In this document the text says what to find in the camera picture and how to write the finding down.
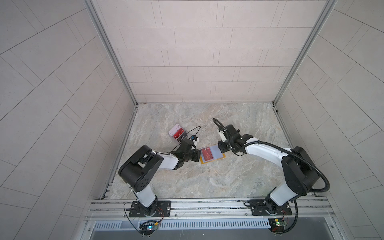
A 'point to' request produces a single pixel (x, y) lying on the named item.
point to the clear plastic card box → (182, 137)
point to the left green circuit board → (148, 227)
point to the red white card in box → (176, 131)
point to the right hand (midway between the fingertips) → (218, 146)
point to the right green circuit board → (276, 224)
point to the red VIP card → (207, 154)
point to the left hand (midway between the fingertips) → (204, 151)
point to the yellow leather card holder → (216, 153)
